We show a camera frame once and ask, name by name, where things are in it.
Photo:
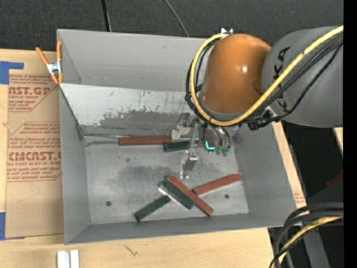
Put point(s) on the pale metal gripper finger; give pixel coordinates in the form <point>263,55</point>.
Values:
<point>189,166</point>
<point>184,133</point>

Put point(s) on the dark green flat block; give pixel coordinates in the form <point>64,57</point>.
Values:
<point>178,195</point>
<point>175,146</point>
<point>152,208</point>

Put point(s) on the brown cardboard board red print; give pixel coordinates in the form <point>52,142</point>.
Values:
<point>33,177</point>

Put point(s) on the red-brown flat block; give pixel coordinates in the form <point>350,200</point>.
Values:
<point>195,198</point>
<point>142,140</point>
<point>217,184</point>

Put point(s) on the grey metal bin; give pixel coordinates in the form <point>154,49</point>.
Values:
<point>139,177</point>

